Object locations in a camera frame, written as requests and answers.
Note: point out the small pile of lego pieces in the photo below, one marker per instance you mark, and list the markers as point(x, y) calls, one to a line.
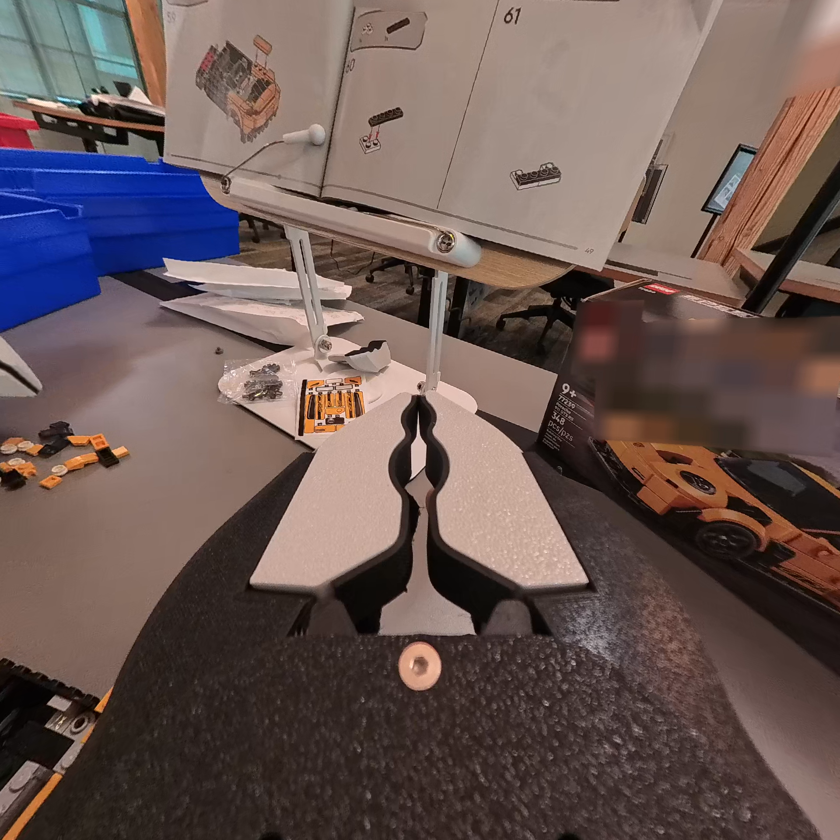
point(82, 459)

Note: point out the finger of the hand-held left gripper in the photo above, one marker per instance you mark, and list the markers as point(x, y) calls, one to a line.
point(13, 377)

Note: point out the white book stand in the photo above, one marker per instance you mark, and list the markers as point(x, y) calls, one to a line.
point(354, 220)

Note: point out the black slanted pole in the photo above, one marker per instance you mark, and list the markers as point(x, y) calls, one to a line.
point(800, 229)

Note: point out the black lego set box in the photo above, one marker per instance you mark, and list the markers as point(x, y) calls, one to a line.
point(722, 499)

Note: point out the blue plastic bin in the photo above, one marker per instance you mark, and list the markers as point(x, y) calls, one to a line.
point(39, 275)
point(164, 223)

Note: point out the monitor on stand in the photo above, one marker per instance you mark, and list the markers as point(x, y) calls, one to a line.
point(732, 177)

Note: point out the white paper bag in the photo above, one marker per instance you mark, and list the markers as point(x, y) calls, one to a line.
point(249, 318)
point(262, 282)

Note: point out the wooden post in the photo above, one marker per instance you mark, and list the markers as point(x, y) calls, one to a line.
point(774, 177)
point(148, 46)

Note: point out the orange sticker sheet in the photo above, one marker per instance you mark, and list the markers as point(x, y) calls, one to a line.
point(331, 407)

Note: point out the lego instruction booklet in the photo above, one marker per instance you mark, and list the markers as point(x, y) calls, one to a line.
point(558, 98)

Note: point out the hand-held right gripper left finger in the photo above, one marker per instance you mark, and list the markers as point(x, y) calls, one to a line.
point(341, 518)

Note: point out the grey desk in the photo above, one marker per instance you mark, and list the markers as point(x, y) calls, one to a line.
point(669, 269)
point(807, 275)

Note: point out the black office chair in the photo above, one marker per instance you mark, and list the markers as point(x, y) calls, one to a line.
point(394, 272)
point(558, 295)

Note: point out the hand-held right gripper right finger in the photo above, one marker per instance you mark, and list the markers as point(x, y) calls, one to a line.
point(505, 512)

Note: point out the partly built black model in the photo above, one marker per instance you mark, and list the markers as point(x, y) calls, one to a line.
point(33, 728)

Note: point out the clear bag of black parts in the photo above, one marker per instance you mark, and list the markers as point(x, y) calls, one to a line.
point(259, 382)

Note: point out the red plastic bin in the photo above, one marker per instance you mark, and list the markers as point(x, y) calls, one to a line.
point(16, 131)

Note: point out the cluttered desk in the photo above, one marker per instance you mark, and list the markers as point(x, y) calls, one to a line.
point(98, 118)

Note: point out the black wall device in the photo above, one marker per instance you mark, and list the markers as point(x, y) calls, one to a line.
point(651, 193)

